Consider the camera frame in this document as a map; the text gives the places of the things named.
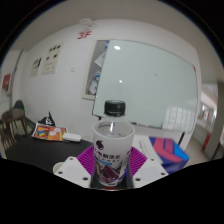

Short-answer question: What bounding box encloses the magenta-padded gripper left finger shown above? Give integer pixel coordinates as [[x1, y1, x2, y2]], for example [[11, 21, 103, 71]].
[[54, 145, 98, 188]]

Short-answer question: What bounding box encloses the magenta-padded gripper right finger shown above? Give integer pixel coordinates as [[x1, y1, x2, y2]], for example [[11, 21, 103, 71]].
[[127, 146, 170, 189]]

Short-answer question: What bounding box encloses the clear bottle with white label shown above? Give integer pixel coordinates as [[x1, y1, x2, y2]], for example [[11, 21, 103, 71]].
[[91, 99, 136, 188]]

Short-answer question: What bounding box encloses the blue cardboard box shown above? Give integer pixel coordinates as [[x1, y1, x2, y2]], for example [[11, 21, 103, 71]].
[[131, 134, 190, 175]]

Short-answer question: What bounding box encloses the flat white case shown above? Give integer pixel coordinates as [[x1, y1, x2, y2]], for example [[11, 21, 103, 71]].
[[62, 132, 83, 143]]

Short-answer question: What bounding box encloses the round brown wooden side table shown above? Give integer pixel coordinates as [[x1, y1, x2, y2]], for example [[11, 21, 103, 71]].
[[0, 108, 28, 136]]

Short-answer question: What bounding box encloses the whiteboard on black stand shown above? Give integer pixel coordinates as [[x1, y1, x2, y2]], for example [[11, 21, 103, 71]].
[[92, 39, 199, 146]]

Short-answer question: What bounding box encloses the dark grey chair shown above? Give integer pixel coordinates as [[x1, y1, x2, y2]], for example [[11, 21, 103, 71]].
[[12, 99, 26, 113]]

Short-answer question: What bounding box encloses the framed notice board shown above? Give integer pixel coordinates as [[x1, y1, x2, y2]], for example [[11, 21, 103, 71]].
[[81, 39, 110, 101]]

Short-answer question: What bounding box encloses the small white wall poster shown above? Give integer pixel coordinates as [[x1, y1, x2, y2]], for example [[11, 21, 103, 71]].
[[29, 57, 43, 78]]

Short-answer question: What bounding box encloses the large white wall poster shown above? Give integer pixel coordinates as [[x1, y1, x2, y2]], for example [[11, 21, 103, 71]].
[[41, 42, 65, 76]]

